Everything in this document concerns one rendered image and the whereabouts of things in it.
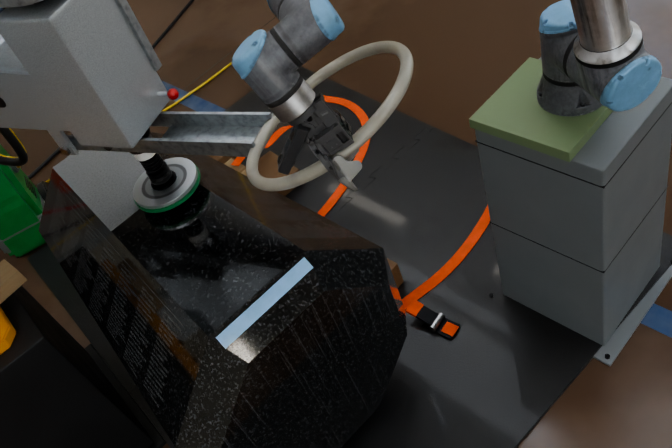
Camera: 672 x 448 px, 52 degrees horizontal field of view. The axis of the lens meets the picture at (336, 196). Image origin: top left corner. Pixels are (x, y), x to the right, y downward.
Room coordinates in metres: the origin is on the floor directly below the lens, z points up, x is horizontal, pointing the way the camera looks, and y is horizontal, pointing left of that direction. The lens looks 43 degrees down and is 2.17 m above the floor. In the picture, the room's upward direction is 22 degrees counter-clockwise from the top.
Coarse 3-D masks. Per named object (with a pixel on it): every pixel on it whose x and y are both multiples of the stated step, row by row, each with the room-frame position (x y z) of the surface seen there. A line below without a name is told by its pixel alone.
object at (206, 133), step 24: (168, 120) 1.69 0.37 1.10; (192, 120) 1.64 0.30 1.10; (216, 120) 1.59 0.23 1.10; (240, 120) 1.54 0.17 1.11; (264, 120) 1.50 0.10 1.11; (144, 144) 1.61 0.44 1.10; (168, 144) 1.56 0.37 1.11; (192, 144) 1.51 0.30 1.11; (216, 144) 1.46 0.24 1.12; (240, 144) 1.42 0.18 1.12
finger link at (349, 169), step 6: (336, 156) 1.08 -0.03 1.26; (342, 156) 1.07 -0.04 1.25; (336, 162) 1.07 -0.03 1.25; (342, 162) 1.07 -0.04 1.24; (348, 162) 1.07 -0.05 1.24; (354, 162) 1.06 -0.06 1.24; (360, 162) 1.06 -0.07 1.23; (342, 168) 1.06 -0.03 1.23; (348, 168) 1.06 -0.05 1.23; (354, 168) 1.06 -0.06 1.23; (360, 168) 1.05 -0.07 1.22; (342, 174) 1.05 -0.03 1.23; (348, 174) 1.06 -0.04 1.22; (354, 174) 1.05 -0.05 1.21; (342, 180) 1.05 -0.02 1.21; (348, 180) 1.05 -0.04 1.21; (348, 186) 1.05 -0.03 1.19; (354, 186) 1.05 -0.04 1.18
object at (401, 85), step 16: (368, 48) 1.47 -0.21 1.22; (384, 48) 1.41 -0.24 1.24; (400, 48) 1.34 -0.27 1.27; (336, 64) 1.53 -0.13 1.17; (400, 64) 1.27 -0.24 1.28; (320, 80) 1.53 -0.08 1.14; (400, 80) 1.20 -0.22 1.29; (400, 96) 1.16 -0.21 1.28; (384, 112) 1.13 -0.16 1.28; (272, 128) 1.46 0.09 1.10; (368, 128) 1.11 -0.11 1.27; (256, 144) 1.41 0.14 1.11; (352, 144) 1.09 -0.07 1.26; (256, 160) 1.34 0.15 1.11; (256, 176) 1.24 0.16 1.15; (288, 176) 1.14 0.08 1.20; (304, 176) 1.10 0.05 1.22
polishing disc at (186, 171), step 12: (180, 168) 1.74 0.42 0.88; (192, 168) 1.72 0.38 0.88; (144, 180) 1.75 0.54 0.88; (180, 180) 1.69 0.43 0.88; (192, 180) 1.66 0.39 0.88; (144, 192) 1.70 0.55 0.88; (156, 192) 1.67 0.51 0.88; (168, 192) 1.65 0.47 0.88; (180, 192) 1.63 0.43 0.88; (144, 204) 1.64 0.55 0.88; (156, 204) 1.62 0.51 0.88; (168, 204) 1.61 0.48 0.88
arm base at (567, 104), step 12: (540, 84) 1.42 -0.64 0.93; (552, 84) 1.37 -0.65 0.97; (564, 84) 1.34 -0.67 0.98; (576, 84) 1.33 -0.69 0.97; (540, 96) 1.42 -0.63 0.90; (552, 96) 1.36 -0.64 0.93; (564, 96) 1.34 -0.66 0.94; (576, 96) 1.32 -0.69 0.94; (588, 96) 1.31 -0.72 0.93; (552, 108) 1.35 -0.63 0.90; (564, 108) 1.33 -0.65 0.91; (576, 108) 1.31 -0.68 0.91; (588, 108) 1.30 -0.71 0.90
